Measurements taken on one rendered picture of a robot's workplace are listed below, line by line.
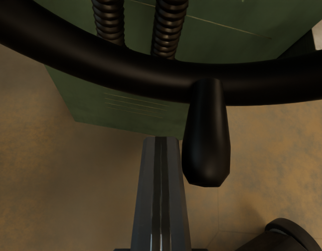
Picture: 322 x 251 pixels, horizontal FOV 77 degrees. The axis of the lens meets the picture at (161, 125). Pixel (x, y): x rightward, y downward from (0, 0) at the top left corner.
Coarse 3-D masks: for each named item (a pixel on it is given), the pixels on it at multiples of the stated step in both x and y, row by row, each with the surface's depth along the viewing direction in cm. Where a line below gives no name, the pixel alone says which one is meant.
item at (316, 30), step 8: (320, 24) 29; (312, 32) 29; (320, 32) 29; (304, 40) 30; (312, 40) 28; (320, 40) 28; (288, 48) 33; (296, 48) 31; (304, 48) 29; (312, 48) 28; (320, 48) 28; (280, 56) 34; (288, 56) 32
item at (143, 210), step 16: (144, 144) 10; (160, 144) 10; (144, 160) 9; (160, 160) 9; (144, 176) 8; (160, 176) 8; (144, 192) 7; (160, 192) 7; (144, 208) 7; (160, 208) 7; (144, 224) 6; (160, 224) 6; (144, 240) 6; (160, 240) 6
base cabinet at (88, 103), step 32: (64, 0) 29; (128, 0) 28; (192, 0) 27; (224, 0) 26; (256, 0) 26; (288, 0) 25; (320, 0) 25; (96, 32) 34; (128, 32) 33; (192, 32) 31; (224, 32) 31; (256, 32) 30; (288, 32) 30; (64, 96) 59; (96, 96) 56; (128, 96) 54; (128, 128) 80; (160, 128) 75
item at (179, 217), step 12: (168, 144) 10; (168, 156) 9; (168, 168) 8; (180, 168) 9; (168, 180) 8; (180, 180) 8; (168, 192) 7; (180, 192) 7; (168, 204) 7; (180, 204) 7; (168, 216) 7; (180, 216) 7; (168, 228) 6; (180, 228) 6; (168, 240) 6; (180, 240) 6
